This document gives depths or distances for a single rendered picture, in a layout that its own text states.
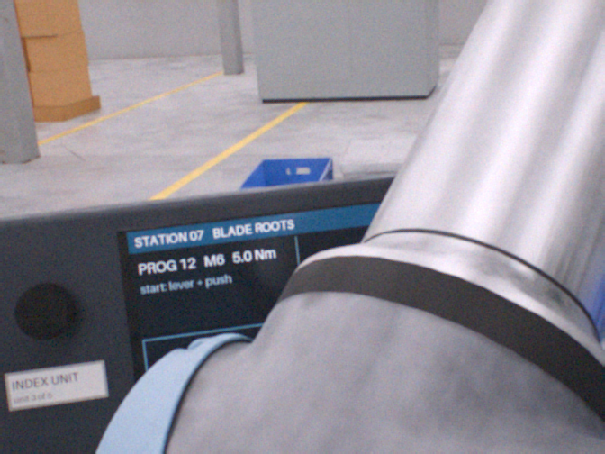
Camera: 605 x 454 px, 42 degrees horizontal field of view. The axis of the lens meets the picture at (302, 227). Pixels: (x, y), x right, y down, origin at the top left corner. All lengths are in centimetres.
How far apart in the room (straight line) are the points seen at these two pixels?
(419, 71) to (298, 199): 767
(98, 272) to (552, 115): 25
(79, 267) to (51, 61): 839
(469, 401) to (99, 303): 27
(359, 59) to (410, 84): 57
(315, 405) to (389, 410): 2
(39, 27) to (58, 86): 61
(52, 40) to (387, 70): 346
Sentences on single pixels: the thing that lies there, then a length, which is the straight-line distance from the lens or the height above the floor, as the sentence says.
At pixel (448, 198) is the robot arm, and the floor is 130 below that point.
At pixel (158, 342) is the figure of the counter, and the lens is 43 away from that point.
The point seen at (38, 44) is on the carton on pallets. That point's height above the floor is 78.
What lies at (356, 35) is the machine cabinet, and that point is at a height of 67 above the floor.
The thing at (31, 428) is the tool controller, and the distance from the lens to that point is 45.
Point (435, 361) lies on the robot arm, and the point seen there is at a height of 127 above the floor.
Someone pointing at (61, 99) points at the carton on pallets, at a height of 21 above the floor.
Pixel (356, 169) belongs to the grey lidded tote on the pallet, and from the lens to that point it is 373.
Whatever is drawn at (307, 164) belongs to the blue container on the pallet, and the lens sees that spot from 437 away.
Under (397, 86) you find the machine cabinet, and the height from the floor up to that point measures 15.
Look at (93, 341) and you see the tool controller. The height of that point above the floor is 119.
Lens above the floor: 137
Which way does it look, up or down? 18 degrees down
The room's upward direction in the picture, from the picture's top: 4 degrees counter-clockwise
